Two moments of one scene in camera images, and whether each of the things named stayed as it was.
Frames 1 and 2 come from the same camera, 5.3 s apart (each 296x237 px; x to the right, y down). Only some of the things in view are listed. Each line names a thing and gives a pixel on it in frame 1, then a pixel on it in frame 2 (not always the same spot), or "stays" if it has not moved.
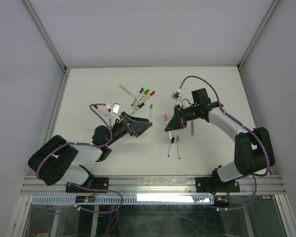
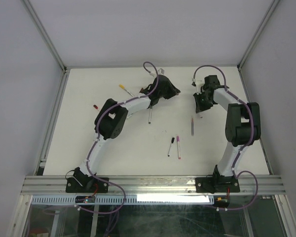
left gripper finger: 138,127 to 171,95
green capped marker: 151,111 stays
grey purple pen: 192,123 stays
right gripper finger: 173,124 to 200,106
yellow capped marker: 122,86 stays
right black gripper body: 188,114 to 207,101
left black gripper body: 123,127 to 167,90
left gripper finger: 135,118 to 174,90
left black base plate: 96,183 stays
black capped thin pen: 172,139 stays
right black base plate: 210,184 stays
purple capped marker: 178,145 stays
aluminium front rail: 155,185 stays
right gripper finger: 175,122 to 199,102
